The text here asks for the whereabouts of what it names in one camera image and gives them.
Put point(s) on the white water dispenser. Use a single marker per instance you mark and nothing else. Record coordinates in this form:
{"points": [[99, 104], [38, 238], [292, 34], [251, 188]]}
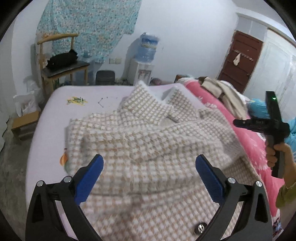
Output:
{"points": [[139, 71]]}

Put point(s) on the wooden chair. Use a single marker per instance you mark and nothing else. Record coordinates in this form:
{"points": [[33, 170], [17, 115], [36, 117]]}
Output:
{"points": [[48, 77]]}

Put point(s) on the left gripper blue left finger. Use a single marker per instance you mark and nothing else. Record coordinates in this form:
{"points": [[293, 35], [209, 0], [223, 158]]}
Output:
{"points": [[86, 177]]}

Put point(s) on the brown wooden door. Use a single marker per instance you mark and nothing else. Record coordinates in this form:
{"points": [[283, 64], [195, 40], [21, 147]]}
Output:
{"points": [[241, 60]]}

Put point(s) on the small wooden stool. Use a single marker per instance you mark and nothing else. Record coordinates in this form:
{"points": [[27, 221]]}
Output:
{"points": [[23, 121]]}

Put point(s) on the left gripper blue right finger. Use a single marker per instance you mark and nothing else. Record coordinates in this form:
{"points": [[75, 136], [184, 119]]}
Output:
{"points": [[212, 178]]}

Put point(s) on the beige white checkered coat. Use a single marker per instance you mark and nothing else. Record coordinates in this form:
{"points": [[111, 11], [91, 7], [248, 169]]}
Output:
{"points": [[149, 188]]}

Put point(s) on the white wall socket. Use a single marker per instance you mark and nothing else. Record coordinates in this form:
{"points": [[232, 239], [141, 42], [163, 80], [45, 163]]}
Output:
{"points": [[116, 61]]}

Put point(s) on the right hand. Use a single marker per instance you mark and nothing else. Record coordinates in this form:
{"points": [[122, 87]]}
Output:
{"points": [[289, 173]]}

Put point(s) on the teal floral hanging cloth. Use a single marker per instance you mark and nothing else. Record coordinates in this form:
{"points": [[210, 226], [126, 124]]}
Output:
{"points": [[100, 25]]}

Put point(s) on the black bin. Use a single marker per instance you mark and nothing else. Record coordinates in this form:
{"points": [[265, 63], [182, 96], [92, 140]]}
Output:
{"points": [[105, 77]]}

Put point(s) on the beige clothes pile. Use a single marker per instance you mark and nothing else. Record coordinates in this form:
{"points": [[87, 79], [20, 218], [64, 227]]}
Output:
{"points": [[231, 98]]}

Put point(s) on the white plastic bags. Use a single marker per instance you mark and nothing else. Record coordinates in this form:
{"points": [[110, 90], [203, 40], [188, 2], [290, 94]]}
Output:
{"points": [[30, 101]]}

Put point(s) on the teal pillow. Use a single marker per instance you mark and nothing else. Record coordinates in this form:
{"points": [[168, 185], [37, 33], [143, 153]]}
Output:
{"points": [[257, 108]]}

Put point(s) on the light pink bed sheet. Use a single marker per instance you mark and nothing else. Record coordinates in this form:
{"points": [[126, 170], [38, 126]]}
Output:
{"points": [[67, 108]]}

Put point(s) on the pink floral blanket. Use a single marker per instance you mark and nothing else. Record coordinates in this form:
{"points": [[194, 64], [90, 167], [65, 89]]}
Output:
{"points": [[253, 144]]}

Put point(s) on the olive right sleeve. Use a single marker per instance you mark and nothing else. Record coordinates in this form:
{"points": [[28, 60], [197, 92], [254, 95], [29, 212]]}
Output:
{"points": [[285, 195]]}

